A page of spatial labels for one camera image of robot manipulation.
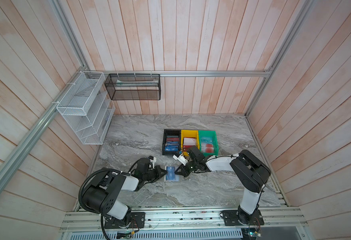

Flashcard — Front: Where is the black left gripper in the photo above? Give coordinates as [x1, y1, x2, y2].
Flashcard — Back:
[143, 165, 168, 183]

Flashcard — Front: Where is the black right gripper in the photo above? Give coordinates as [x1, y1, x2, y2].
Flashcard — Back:
[174, 160, 198, 177]

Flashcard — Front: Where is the grey card holder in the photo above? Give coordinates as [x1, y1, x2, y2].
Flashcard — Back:
[164, 166, 180, 182]

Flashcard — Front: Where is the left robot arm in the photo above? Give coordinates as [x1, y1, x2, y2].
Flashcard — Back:
[78, 156, 168, 221]

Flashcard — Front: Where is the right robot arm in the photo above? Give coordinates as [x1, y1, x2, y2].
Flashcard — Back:
[173, 146, 271, 218]

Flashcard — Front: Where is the black plastic bin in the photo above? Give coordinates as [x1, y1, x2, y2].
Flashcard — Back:
[162, 129, 181, 156]

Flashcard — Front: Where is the green plastic bin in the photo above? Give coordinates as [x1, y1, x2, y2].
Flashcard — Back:
[198, 131, 219, 156]

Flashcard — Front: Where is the yellow plastic bin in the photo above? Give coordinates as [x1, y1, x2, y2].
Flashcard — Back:
[181, 130, 200, 156]

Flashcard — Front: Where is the black mesh basket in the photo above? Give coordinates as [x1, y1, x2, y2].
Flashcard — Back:
[105, 74, 161, 101]

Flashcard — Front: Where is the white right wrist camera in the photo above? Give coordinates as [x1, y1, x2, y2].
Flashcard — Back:
[173, 153, 188, 166]

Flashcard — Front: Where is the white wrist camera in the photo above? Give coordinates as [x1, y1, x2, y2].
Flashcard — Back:
[148, 156, 157, 169]
[173, 153, 188, 166]

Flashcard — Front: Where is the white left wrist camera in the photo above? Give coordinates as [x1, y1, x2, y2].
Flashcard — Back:
[148, 156, 157, 169]

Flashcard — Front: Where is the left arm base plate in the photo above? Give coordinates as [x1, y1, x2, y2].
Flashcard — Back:
[103, 212, 146, 230]

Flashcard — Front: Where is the black corrugated cable hose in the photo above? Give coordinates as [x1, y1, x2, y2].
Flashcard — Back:
[78, 167, 122, 214]

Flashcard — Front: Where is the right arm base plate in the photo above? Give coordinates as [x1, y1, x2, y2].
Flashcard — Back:
[219, 209, 264, 226]

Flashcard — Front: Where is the white wire mesh rack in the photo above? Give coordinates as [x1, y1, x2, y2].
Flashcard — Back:
[57, 71, 116, 145]

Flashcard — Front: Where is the horizontal aluminium rail back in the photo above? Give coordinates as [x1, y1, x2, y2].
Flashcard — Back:
[102, 70, 271, 78]

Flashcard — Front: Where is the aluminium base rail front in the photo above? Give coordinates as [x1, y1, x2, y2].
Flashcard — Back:
[59, 207, 308, 233]

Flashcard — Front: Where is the aluminium corner post left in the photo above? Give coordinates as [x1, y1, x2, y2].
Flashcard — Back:
[51, 0, 89, 71]

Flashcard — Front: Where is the aluminium corner post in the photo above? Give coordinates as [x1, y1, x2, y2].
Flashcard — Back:
[244, 1, 318, 120]
[51, 0, 89, 71]

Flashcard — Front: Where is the aluminium rail left wall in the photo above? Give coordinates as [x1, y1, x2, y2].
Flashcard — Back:
[0, 66, 88, 194]

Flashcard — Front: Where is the aluminium corner post right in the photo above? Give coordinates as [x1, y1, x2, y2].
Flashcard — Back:
[244, 1, 318, 120]

